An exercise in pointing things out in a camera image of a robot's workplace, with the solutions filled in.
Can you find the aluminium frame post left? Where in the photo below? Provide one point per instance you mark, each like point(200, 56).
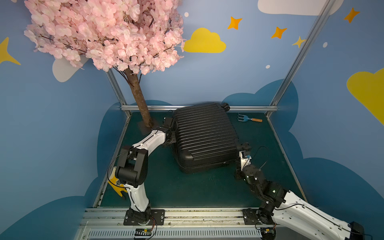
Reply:
point(116, 87)

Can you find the aluminium frame post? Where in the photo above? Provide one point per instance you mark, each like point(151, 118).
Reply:
point(311, 37)
point(116, 87)

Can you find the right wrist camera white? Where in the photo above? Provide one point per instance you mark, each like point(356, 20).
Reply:
point(245, 159)

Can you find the small green circuit board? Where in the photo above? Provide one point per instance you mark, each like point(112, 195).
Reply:
point(143, 232)

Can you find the black ribbed hard-shell suitcase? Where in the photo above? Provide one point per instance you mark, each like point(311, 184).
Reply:
point(204, 138)

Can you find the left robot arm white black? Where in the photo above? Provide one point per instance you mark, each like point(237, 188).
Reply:
point(133, 163)

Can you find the blue garden fork wooden handle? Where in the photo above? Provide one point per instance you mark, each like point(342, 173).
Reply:
point(245, 118)

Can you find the aluminium frame post right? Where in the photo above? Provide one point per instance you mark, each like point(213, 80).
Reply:
point(311, 37)

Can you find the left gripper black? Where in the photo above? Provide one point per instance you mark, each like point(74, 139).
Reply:
point(169, 123)

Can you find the pink blossom artificial tree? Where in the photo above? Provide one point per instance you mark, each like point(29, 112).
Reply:
point(132, 37)

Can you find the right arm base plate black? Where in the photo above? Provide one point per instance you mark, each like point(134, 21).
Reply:
point(258, 216)

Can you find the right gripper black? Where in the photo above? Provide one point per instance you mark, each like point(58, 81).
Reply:
point(244, 147)

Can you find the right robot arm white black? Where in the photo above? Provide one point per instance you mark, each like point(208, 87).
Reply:
point(283, 207)

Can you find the yellow black work glove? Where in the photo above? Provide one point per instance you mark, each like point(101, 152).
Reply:
point(116, 185)

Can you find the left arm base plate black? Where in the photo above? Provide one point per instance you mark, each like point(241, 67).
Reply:
point(146, 218)

